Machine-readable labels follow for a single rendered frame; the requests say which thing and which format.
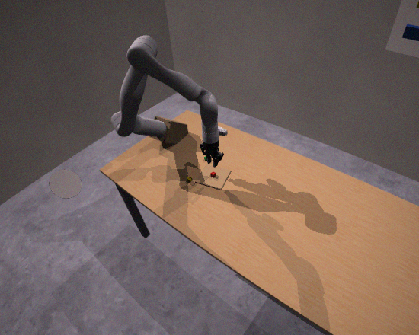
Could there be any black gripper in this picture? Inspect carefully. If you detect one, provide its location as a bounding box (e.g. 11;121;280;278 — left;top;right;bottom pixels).
200;141;224;167

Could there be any tan flat mat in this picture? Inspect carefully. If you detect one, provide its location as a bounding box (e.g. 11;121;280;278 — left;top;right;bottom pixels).
195;164;230;190

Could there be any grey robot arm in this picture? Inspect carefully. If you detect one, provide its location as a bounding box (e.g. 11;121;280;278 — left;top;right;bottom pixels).
111;35;228;144

